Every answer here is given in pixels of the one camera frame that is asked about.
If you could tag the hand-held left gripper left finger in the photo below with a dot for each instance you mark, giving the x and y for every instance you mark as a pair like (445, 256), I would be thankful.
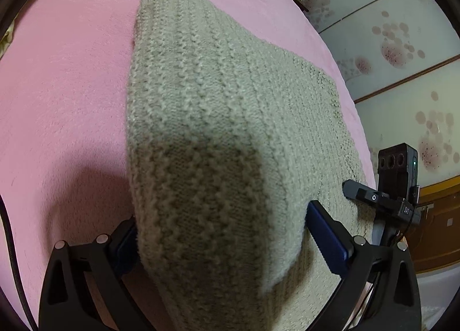
(124, 248)

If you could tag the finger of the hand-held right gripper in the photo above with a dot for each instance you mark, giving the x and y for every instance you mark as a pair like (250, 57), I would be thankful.
(359, 192)

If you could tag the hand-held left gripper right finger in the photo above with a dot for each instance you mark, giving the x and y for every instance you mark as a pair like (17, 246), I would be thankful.
(327, 237)

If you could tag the beige knit sweater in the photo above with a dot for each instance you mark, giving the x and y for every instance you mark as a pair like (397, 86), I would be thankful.
(215, 119)

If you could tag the brown wooden panel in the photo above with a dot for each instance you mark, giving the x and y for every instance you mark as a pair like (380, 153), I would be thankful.
(435, 237)

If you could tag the flower print wardrobe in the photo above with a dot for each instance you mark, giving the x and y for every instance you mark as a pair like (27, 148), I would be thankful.
(395, 65)

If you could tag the pink bed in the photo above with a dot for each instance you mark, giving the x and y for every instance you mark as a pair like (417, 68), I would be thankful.
(72, 83)

